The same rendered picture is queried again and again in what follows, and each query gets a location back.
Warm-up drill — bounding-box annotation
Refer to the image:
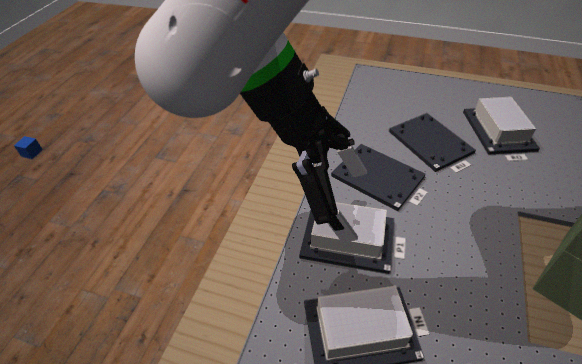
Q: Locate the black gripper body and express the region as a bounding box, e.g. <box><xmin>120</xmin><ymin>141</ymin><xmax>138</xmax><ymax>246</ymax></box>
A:
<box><xmin>269</xmin><ymin>92</ymin><xmax>330</xmax><ymax>164</ymax></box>

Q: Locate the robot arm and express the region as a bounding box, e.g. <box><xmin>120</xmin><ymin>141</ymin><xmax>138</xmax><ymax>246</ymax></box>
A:
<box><xmin>135</xmin><ymin>0</ymin><xmax>319</xmax><ymax>122</ymax></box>

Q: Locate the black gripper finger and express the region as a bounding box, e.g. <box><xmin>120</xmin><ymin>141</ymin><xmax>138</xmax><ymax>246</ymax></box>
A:
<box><xmin>292</xmin><ymin>140</ymin><xmax>358</xmax><ymax>243</ymax></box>
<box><xmin>320</xmin><ymin>106</ymin><xmax>367</xmax><ymax>177</ymax></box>

